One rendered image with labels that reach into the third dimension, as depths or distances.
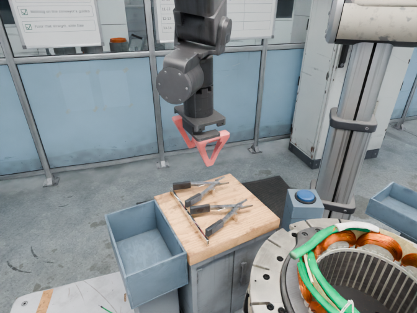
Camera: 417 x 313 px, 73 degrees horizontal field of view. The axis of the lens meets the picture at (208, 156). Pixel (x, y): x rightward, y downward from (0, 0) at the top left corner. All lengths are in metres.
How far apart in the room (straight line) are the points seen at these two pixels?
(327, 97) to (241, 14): 0.99
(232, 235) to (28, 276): 1.71
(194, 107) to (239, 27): 2.10
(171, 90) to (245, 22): 2.19
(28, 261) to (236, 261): 1.75
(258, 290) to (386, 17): 0.57
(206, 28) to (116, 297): 0.67
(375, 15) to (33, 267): 2.07
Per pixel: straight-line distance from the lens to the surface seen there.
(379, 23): 0.73
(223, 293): 0.67
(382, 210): 0.72
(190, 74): 0.44
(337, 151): 0.84
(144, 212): 0.64
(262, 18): 2.67
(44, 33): 2.42
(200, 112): 0.52
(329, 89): 2.60
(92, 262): 2.02
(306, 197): 0.70
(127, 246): 0.66
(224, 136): 0.52
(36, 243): 2.31
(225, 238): 0.54
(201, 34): 0.48
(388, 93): 3.06
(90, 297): 0.86
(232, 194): 0.64
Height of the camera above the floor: 1.45
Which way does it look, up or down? 30 degrees down
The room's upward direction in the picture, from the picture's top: straight up
